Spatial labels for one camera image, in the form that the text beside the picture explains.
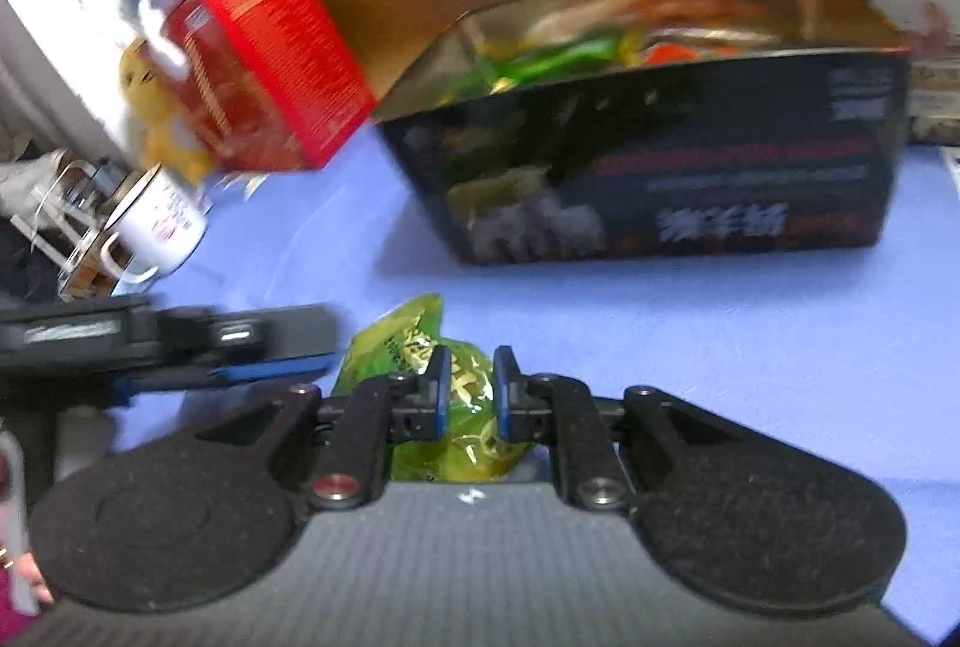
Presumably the dark green snack packet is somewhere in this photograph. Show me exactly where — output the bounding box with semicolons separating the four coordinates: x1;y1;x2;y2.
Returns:
332;293;529;483

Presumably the person's left hand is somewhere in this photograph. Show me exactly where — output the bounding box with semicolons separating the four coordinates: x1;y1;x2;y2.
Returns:
2;544;53;616

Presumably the white enamel mug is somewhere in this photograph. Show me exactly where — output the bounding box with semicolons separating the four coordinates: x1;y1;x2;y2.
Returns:
99;165;206;283

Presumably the red gift bag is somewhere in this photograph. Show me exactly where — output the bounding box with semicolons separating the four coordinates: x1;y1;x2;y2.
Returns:
164;0;308;171

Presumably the yellow plush duck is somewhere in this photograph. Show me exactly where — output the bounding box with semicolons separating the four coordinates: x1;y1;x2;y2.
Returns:
119;37;215;188

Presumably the red carton box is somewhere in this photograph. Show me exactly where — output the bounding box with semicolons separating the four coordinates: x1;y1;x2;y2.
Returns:
203;0;376;168

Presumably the blue printed tablecloth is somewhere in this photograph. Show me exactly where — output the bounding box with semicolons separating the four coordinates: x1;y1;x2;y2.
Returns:
153;131;958;640

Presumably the black cardboard box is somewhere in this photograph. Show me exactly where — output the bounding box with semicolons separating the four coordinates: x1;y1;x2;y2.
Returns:
374;0;911;264

